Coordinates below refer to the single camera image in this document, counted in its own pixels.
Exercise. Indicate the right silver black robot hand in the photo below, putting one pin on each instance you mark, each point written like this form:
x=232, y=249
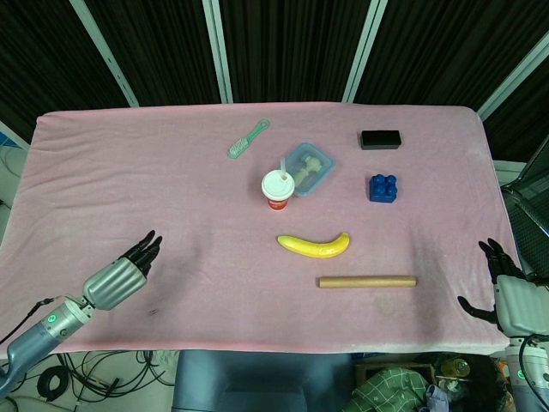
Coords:
x=521, y=300

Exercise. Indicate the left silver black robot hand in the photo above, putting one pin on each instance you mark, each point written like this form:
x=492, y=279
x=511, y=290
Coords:
x=113, y=283

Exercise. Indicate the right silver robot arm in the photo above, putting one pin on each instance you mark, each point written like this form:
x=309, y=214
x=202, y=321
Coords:
x=532, y=386

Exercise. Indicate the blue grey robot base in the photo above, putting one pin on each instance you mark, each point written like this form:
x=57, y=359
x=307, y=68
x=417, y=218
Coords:
x=261, y=382

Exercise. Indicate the black mesh chair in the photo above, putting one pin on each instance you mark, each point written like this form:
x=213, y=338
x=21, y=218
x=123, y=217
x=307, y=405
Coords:
x=527, y=223

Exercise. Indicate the yellow bottle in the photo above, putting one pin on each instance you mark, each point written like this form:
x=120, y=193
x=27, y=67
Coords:
x=455, y=367

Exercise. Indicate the pink table cloth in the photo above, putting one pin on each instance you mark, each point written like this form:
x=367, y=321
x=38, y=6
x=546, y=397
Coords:
x=236, y=279

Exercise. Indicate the wooden round rod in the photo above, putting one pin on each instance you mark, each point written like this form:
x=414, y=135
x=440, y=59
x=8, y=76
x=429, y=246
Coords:
x=366, y=282

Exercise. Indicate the green checked cloth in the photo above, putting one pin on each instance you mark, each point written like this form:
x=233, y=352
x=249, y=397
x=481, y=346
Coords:
x=386, y=388

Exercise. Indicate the blue toy building block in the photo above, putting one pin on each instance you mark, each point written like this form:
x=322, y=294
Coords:
x=383, y=191

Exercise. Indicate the teal plastic brush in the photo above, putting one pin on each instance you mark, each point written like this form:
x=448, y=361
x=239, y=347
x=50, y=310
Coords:
x=240, y=146

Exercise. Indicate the red cup with white lid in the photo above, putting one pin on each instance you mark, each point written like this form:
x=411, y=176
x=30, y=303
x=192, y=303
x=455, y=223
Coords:
x=278, y=186

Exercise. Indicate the yellow toy banana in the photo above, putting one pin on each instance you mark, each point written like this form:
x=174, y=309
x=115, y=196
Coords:
x=313, y=248

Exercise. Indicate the translucent drinking straw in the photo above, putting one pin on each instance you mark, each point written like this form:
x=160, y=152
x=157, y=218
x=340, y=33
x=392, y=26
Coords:
x=283, y=167

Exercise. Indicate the black rectangular box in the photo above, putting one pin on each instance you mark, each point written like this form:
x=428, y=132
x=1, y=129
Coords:
x=381, y=139

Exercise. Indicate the food pieces inside container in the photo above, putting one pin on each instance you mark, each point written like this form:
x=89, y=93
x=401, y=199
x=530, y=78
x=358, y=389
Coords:
x=309, y=168

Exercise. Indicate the clear container with blue lid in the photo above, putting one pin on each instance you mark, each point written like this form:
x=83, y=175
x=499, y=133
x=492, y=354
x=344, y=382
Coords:
x=319, y=159

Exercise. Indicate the black curtain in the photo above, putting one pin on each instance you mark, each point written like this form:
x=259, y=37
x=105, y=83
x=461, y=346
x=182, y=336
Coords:
x=291, y=47

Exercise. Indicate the pale green frame post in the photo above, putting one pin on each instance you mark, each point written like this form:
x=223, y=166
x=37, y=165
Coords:
x=105, y=53
x=13, y=134
x=514, y=73
x=364, y=51
x=218, y=51

